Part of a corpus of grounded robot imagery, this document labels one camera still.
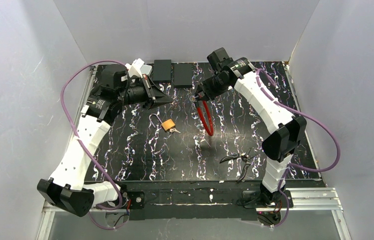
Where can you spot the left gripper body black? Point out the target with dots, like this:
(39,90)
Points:
(149,90)

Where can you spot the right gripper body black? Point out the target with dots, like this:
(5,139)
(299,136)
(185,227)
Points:
(205,92)

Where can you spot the red cable bike lock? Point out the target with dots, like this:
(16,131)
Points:
(205,119)

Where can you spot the brass padlock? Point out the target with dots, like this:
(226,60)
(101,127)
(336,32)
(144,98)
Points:
(165,125)

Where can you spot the silver key bunch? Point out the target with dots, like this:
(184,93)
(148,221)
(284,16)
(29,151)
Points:
(173,130)

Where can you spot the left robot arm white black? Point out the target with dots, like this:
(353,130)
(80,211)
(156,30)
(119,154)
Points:
(66,188)

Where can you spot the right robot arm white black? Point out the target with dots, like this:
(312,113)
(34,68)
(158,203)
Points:
(285,130)

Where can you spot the black box left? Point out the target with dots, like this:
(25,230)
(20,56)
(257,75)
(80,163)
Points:
(162,70)

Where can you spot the black box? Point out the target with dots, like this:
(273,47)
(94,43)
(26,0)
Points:
(162,70)
(183,75)

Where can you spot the black box right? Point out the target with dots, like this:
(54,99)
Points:
(183,75)

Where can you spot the white rectangular box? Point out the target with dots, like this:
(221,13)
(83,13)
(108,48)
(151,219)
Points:
(146,69)

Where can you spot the black pliers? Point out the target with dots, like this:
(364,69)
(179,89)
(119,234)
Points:
(245,158)

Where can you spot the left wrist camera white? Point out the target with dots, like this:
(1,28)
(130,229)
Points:
(134,69)

